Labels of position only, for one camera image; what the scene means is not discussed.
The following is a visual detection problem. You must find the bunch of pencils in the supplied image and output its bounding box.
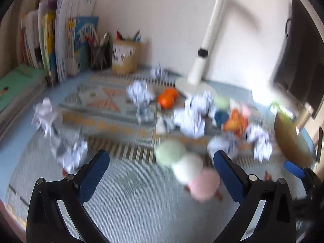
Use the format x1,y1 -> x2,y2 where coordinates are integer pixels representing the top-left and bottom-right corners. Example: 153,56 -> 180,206
86,29 -> 111,47

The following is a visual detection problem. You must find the white paper ball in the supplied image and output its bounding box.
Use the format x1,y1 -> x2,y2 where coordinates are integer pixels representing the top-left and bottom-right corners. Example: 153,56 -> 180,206
156,111 -> 176,134
207,134 -> 240,160
51,132 -> 89,174
149,64 -> 169,81
185,90 -> 214,118
173,109 -> 205,138
126,80 -> 155,105
32,97 -> 62,138
135,104 -> 156,124
247,123 -> 274,161

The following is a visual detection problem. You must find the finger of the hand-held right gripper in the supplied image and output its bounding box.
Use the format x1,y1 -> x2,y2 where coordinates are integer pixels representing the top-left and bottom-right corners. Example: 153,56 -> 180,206
283,160 -> 320,191

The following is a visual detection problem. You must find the pale pink plush ball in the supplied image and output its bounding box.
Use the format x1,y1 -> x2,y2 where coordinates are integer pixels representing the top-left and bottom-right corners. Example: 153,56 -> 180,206
239,104 -> 252,118

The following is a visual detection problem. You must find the row of upright books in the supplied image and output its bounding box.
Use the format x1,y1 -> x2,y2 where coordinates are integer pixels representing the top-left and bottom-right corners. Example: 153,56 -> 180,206
20,0 -> 99,84

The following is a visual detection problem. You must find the green white pink dango plush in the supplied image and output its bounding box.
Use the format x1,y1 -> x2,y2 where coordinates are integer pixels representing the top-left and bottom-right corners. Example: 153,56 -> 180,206
154,140 -> 224,203

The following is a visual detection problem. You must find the pale green plush ball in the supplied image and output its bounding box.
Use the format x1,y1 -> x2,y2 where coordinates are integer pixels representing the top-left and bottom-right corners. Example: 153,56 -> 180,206
213,97 -> 231,110

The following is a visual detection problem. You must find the blue plush ball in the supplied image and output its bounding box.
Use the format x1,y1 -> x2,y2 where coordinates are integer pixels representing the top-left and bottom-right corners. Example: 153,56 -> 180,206
214,110 -> 230,128

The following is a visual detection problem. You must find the black monitor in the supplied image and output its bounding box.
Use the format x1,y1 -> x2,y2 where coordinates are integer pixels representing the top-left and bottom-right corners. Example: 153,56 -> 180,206
273,0 -> 324,119

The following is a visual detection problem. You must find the white desk lamp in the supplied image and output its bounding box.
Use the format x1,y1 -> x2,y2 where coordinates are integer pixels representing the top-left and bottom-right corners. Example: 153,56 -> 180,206
175,0 -> 271,98

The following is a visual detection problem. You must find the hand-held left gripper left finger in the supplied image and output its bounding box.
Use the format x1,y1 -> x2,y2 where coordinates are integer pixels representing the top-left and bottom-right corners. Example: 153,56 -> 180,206
26,149 -> 110,243

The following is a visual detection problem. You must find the black mesh pen holder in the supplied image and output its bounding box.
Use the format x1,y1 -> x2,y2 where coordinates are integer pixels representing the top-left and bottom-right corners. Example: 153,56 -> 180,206
88,43 -> 112,71

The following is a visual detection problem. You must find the brown waste bin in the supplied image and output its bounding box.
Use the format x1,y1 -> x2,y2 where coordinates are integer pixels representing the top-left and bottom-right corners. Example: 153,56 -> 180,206
274,111 -> 315,169

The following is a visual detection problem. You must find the beige pen holder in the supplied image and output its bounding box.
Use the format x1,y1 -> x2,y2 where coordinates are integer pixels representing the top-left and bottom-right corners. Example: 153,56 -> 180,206
111,39 -> 141,75

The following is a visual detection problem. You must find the patterned woven mat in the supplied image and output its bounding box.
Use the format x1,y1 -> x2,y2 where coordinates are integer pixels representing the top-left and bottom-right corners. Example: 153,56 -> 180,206
5,68 -> 317,243

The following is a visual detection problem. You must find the bunch of pens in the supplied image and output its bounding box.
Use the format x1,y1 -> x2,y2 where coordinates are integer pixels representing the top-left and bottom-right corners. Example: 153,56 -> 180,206
115,29 -> 141,42

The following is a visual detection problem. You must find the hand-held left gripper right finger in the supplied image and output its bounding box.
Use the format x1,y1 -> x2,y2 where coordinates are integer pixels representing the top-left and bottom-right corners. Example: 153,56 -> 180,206
213,150 -> 296,243

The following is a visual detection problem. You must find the pile of discarded paper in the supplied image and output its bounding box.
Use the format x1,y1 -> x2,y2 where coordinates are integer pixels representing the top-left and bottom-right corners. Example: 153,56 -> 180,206
270,101 -> 295,120

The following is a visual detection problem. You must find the green cover book stack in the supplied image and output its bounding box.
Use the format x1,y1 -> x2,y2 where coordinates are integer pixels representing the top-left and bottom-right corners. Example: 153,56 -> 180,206
0,64 -> 48,137

